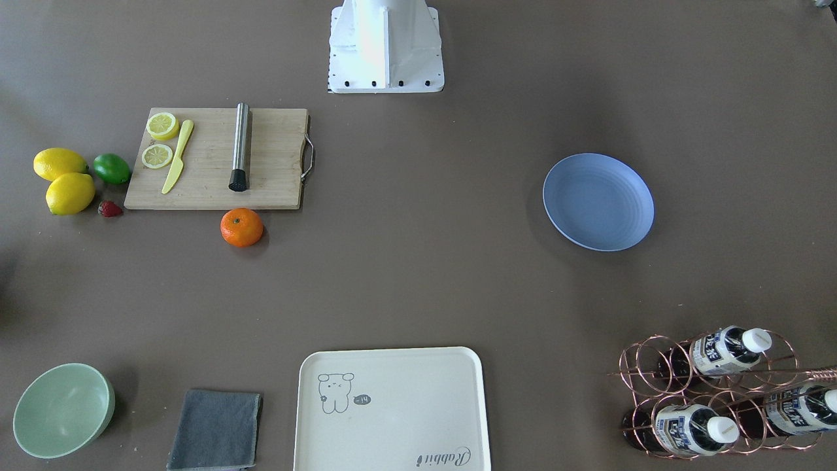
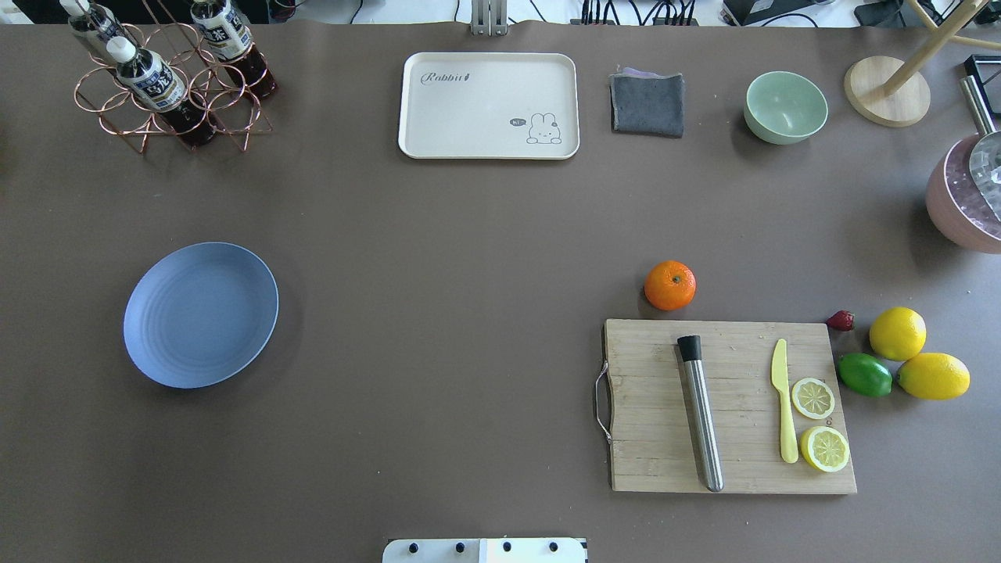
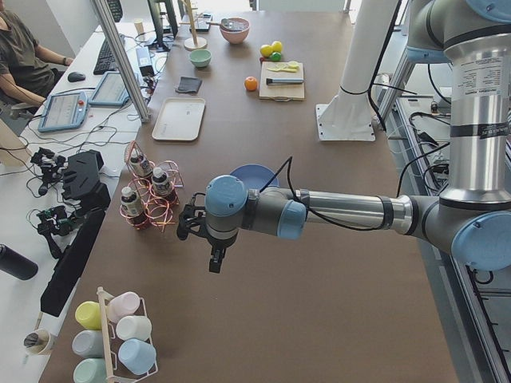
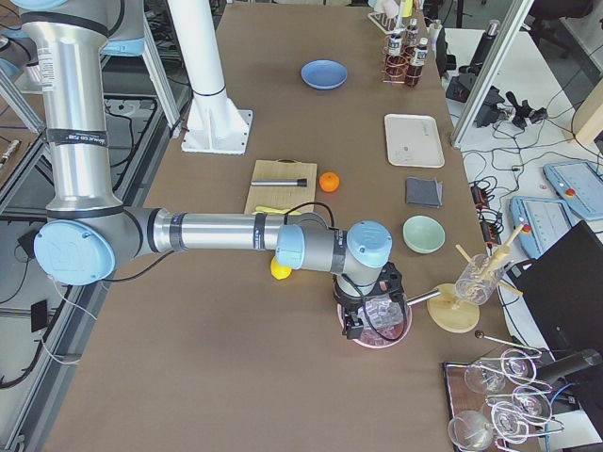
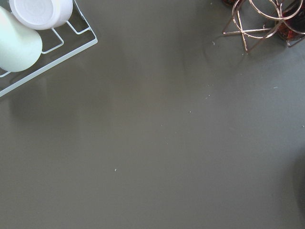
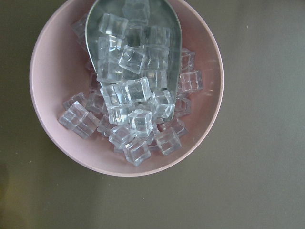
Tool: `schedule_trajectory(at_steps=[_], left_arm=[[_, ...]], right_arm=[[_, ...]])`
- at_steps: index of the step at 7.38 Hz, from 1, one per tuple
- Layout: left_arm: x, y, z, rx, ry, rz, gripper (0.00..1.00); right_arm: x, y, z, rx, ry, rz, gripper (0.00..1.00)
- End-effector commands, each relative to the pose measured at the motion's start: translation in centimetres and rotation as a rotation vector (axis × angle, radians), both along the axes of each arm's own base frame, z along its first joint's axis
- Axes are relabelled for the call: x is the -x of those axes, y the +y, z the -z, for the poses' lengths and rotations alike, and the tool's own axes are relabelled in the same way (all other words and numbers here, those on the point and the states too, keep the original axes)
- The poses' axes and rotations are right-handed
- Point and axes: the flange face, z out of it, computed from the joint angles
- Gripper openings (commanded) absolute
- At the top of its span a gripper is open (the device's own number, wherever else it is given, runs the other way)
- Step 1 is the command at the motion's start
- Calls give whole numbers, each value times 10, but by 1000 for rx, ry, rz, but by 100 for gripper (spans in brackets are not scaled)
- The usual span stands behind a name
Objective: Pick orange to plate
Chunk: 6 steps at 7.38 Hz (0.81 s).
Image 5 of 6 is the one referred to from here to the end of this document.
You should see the white wire dish rack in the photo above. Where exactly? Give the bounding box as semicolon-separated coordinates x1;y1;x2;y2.
0;0;98;96

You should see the copper wire bottle rack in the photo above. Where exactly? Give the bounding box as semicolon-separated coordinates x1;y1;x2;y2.
222;0;305;53

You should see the pale green cup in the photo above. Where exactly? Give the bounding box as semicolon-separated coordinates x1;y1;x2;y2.
0;7;42;72

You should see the dark tea bottle front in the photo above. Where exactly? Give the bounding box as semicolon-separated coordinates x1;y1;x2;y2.
262;0;305;47

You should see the white cup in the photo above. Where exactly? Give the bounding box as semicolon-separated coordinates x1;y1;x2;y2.
9;0;73;30

